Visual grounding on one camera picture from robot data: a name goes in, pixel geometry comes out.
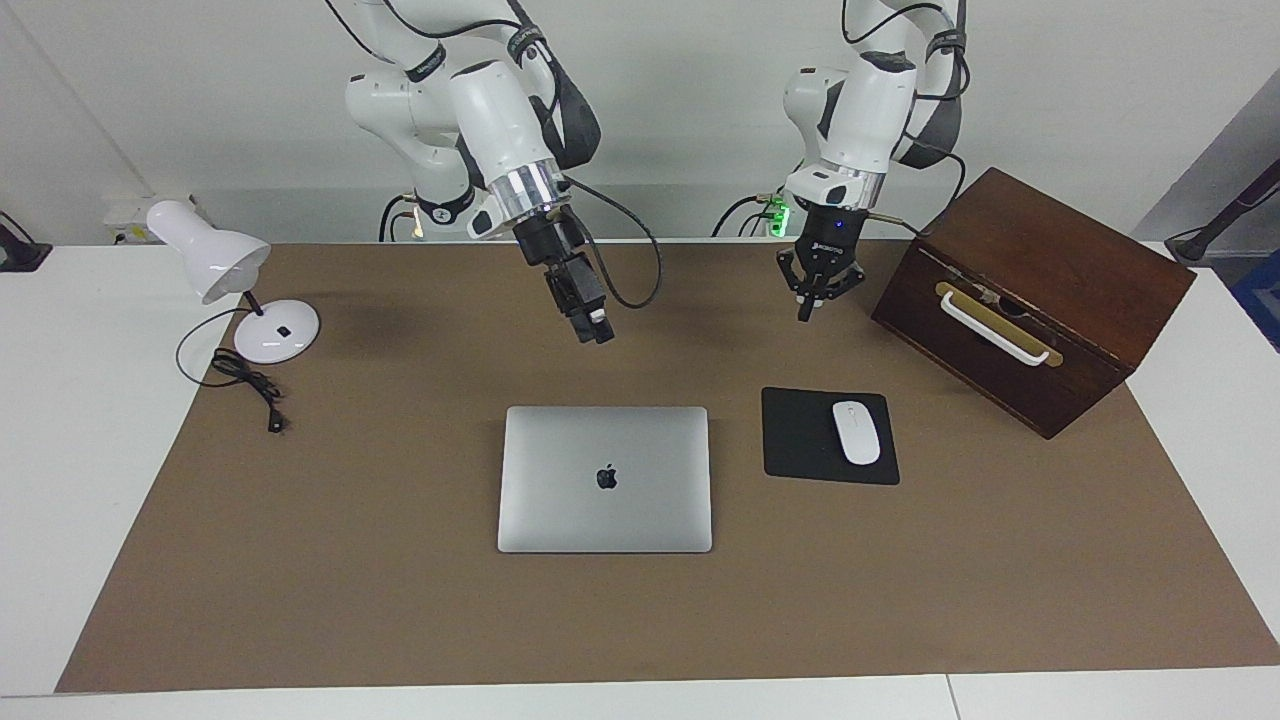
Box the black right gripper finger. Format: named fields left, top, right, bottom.
left=545, top=262, right=599, bottom=343
left=578, top=255, right=616, bottom=346

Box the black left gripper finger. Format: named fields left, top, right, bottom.
left=815, top=262, right=866, bottom=306
left=777, top=255, right=816, bottom=323

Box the silver laptop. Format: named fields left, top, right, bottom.
left=497, top=405, right=714, bottom=554

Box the black mouse pad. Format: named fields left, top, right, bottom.
left=761, top=387, right=901, bottom=487

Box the white computer mouse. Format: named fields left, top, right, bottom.
left=832, top=400, right=882, bottom=467

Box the dark brown wooden box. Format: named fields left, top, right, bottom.
left=871, top=167, right=1197, bottom=441

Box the brown table mat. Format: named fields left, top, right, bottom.
left=55, top=240, right=1280, bottom=694

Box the white desk lamp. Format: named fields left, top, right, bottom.
left=146, top=200, right=322, bottom=365

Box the black tripod leg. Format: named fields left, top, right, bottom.
left=1165, top=160, right=1280, bottom=266

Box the blue floor object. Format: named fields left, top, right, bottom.
left=1230, top=250, right=1280, bottom=351

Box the white power strip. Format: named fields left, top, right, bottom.
left=105, top=195, right=201, bottom=246

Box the black stand foot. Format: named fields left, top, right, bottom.
left=0, top=210, right=53, bottom=273

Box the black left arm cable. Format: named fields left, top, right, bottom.
left=840, top=0, right=969, bottom=238

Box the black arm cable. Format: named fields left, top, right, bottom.
left=325, top=0, right=663, bottom=311
left=840, top=0, right=969, bottom=238

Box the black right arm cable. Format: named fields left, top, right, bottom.
left=325, top=0, right=663, bottom=311

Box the black left base cable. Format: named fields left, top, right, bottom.
left=712, top=150, right=806, bottom=239

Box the black base cable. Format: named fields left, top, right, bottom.
left=712, top=150, right=806, bottom=239
left=378, top=193, right=416, bottom=243

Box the white box handle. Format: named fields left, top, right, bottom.
left=940, top=290, right=1051, bottom=367

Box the black right base cable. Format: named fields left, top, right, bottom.
left=378, top=193, right=416, bottom=243

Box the black lamp power cable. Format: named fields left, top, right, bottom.
left=176, top=305, right=289, bottom=435

